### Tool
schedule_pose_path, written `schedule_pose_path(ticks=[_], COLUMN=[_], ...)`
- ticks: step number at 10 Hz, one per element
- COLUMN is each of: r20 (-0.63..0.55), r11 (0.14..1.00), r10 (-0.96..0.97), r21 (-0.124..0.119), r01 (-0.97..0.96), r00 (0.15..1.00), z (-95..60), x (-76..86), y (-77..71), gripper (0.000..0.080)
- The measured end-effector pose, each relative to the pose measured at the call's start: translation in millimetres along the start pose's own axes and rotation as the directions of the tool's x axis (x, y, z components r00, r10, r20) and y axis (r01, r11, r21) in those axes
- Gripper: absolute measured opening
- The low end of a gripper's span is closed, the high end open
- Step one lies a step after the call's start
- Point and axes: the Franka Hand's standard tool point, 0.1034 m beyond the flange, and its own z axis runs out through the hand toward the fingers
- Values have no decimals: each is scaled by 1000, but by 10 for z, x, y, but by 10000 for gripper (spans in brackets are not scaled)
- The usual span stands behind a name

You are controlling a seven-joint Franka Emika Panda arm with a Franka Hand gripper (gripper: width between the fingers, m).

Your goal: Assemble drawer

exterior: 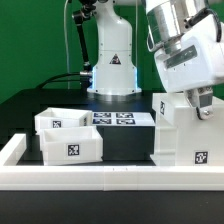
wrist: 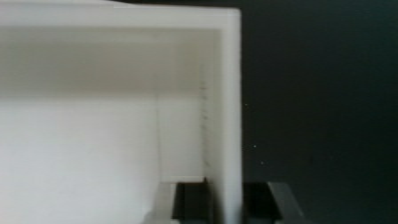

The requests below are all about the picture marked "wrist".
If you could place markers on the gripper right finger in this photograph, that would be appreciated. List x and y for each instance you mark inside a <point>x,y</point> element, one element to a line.
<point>270,205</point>

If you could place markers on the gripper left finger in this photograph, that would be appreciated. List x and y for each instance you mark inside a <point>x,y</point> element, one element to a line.
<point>192,208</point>

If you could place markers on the white drawer cabinet box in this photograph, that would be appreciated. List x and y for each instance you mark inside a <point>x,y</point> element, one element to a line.
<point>119,110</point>

